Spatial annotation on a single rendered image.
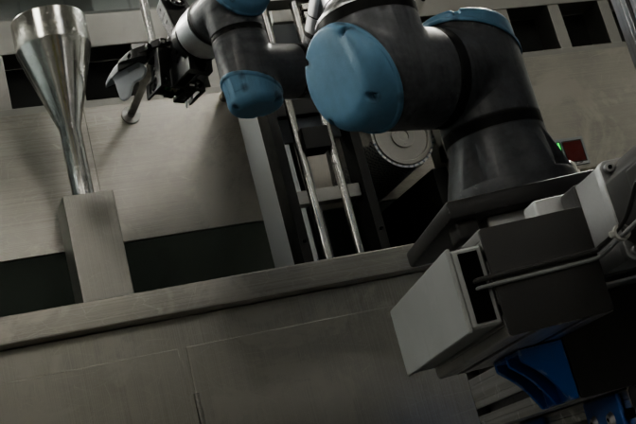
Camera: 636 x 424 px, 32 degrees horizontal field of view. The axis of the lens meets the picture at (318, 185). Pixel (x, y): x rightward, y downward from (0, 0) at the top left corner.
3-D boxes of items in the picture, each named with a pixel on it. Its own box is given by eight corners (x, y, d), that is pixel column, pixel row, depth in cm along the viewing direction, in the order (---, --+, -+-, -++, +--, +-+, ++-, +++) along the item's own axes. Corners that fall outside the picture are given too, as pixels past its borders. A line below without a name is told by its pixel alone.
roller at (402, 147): (383, 167, 207) (366, 109, 210) (339, 210, 230) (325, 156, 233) (439, 159, 212) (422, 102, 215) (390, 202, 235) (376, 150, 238)
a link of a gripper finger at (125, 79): (96, 108, 165) (142, 88, 161) (93, 72, 167) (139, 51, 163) (110, 114, 168) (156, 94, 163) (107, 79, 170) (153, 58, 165)
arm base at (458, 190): (601, 174, 119) (573, 90, 121) (469, 203, 116) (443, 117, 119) (557, 212, 133) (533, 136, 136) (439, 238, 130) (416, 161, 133)
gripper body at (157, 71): (143, 101, 161) (177, 65, 152) (138, 49, 164) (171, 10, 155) (190, 107, 165) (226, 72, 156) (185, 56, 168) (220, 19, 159)
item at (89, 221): (79, 345, 183) (18, 37, 198) (69, 362, 195) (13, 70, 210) (160, 329, 188) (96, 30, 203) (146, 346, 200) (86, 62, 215)
